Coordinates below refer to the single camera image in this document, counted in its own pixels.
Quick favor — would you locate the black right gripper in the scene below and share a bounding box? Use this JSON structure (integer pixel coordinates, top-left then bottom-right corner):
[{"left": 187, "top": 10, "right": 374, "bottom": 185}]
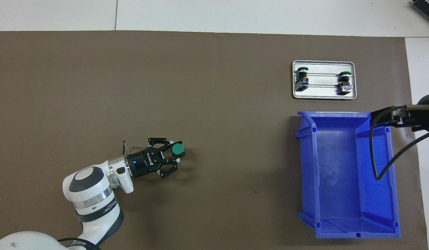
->
[{"left": 370, "top": 92, "right": 429, "bottom": 133}]

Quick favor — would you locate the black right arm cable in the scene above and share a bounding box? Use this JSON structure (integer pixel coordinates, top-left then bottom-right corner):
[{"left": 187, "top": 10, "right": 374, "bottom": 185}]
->
[{"left": 369, "top": 106, "right": 429, "bottom": 181}]

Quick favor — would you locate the brown table mat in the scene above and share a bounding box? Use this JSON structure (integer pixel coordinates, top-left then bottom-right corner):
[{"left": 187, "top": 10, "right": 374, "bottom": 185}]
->
[{"left": 0, "top": 31, "right": 429, "bottom": 250}]

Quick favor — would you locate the grey device corner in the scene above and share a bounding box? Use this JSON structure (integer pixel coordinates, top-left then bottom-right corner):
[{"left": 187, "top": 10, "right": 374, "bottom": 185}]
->
[{"left": 412, "top": 0, "right": 429, "bottom": 23}]

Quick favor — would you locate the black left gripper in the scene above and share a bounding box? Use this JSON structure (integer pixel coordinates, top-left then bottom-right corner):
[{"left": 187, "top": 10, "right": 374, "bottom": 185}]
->
[{"left": 127, "top": 137, "right": 184, "bottom": 180}]

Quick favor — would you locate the blue plastic storage bin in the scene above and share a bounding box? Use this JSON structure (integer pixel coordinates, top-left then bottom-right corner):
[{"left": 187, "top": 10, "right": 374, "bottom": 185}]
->
[{"left": 294, "top": 111, "right": 401, "bottom": 239}]

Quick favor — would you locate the silver metal tray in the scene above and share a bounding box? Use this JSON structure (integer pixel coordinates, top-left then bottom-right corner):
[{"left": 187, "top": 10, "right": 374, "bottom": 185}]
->
[{"left": 292, "top": 60, "right": 357, "bottom": 100}]

